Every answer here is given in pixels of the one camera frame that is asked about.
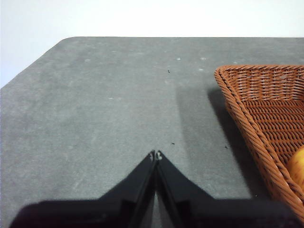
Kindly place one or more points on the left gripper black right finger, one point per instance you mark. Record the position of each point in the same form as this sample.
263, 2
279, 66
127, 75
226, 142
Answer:
225, 213

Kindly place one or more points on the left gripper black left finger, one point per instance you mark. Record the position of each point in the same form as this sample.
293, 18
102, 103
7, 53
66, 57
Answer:
99, 213

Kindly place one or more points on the brown wicker basket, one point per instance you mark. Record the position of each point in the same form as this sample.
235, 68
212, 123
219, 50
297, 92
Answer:
261, 114

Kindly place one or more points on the red apple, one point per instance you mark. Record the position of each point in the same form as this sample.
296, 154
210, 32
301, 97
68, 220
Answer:
298, 166

